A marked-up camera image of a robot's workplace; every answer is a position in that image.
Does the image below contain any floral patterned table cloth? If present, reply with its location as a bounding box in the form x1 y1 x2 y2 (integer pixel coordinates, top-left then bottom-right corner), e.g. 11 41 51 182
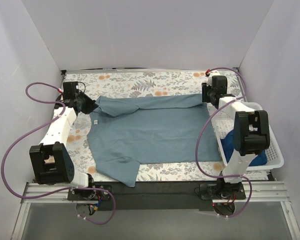
37 70 243 183

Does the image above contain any dark blue t shirt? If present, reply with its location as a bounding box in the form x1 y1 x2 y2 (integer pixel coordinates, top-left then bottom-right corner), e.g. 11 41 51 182
219 128 268 167

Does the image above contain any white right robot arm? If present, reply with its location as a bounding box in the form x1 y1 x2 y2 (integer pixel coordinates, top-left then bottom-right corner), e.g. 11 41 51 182
201 70 270 199

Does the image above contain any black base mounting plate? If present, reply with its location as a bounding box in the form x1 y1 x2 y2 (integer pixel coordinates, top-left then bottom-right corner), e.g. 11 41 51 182
67 180 248 212

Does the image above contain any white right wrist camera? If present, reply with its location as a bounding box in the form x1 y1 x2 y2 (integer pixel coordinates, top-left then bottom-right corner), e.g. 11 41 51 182
205 70 221 86

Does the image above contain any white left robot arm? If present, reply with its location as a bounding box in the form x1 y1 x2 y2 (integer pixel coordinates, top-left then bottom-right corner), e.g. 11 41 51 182
29 81 98 200

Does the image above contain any white plastic laundry basket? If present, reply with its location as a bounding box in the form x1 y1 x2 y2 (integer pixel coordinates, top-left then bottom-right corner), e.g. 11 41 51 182
211 102 284 171

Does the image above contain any light blue t shirt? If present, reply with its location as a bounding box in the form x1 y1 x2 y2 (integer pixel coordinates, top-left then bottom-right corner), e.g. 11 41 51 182
87 94 222 187

